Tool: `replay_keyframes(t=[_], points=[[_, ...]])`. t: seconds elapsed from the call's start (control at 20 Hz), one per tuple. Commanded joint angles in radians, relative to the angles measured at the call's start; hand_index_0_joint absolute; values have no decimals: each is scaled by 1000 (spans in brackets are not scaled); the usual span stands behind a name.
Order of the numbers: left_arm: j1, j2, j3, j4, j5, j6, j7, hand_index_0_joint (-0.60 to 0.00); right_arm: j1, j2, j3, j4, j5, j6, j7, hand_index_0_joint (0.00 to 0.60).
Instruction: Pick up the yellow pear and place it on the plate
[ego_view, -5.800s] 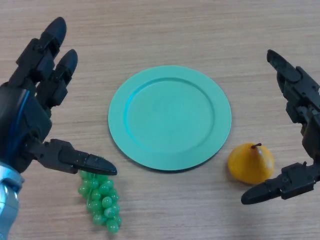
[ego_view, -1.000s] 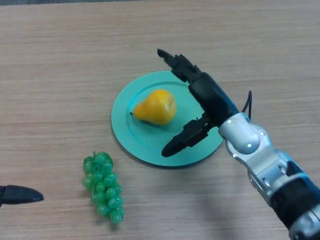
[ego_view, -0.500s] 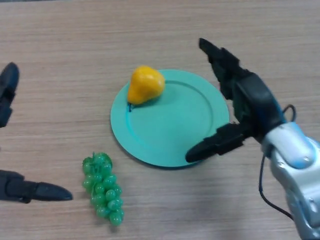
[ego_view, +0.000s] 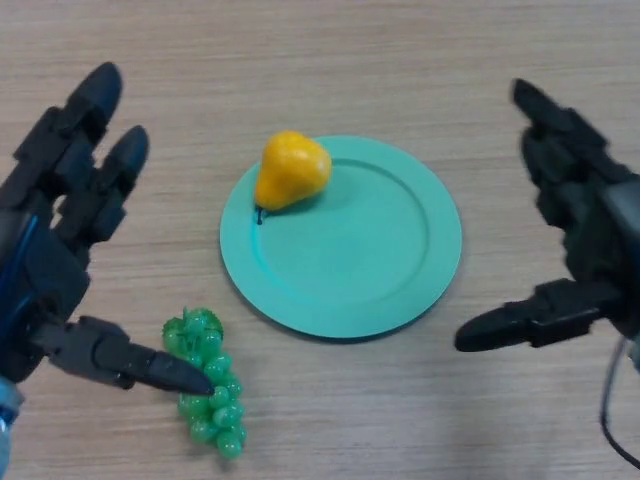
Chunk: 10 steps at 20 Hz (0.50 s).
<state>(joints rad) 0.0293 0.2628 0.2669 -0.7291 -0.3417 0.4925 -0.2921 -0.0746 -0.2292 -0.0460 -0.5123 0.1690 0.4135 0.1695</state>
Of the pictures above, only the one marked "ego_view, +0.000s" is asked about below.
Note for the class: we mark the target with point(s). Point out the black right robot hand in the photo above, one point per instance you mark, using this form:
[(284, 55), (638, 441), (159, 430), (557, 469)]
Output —
[(600, 225)]

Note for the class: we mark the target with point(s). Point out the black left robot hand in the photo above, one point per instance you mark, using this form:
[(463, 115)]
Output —
[(50, 270)]

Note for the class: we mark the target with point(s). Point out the yellow pear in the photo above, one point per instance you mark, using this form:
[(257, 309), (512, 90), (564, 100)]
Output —
[(292, 170)]

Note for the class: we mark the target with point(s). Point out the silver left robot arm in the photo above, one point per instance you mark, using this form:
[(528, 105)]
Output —
[(6, 420)]

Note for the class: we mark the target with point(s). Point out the green round plate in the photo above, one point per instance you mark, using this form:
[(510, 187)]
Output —
[(350, 260)]

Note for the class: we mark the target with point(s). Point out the green grape bunch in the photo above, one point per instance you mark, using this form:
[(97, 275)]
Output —
[(220, 420)]

